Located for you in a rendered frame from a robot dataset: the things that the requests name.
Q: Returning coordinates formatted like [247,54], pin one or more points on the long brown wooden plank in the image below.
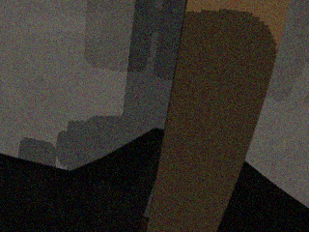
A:
[225,58]

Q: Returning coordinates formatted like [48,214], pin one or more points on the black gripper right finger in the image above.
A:
[258,205]

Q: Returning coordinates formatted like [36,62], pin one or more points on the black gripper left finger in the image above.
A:
[107,195]

